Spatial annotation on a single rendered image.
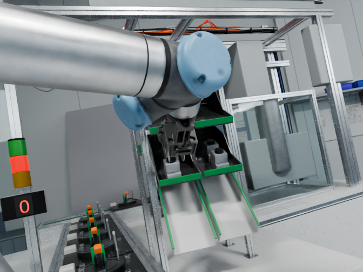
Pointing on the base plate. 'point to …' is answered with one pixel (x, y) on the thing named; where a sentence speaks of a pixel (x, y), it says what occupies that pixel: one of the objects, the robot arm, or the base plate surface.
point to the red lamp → (19, 163)
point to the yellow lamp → (21, 179)
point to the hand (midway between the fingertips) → (172, 151)
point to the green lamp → (17, 148)
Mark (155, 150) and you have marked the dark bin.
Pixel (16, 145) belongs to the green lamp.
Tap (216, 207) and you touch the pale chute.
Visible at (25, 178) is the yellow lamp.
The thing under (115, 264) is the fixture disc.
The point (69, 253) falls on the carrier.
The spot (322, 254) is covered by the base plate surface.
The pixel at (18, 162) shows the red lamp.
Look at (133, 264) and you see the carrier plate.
